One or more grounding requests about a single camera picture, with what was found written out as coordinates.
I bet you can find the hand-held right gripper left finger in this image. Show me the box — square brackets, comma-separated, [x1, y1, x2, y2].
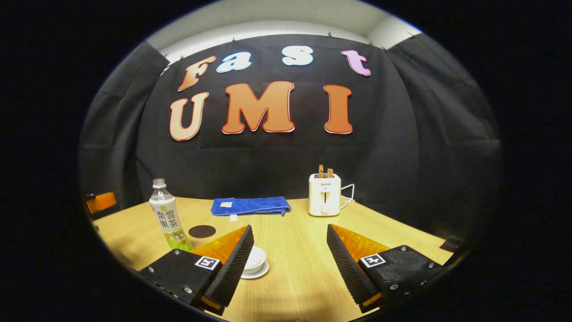
[133, 225, 255, 316]

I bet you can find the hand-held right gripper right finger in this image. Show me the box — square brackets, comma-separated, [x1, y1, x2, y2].
[326, 224, 444, 314]

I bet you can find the dark round coaster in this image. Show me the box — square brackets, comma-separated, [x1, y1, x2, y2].
[188, 225, 217, 239]

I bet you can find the clear water bottle green label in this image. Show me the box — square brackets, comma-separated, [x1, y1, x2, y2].
[149, 178, 193, 252]

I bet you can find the white saucer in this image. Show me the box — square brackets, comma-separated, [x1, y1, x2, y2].
[240, 260, 270, 280]

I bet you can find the folded blue towel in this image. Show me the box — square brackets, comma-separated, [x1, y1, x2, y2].
[211, 196, 291, 222]

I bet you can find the white toaster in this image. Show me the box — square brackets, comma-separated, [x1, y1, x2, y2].
[308, 173, 342, 217]

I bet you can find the black backdrop cloth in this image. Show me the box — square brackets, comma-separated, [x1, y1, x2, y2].
[78, 34, 503, 251]

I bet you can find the white toaster cable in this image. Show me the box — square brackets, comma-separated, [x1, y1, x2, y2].
[340, 183, 355, 210]

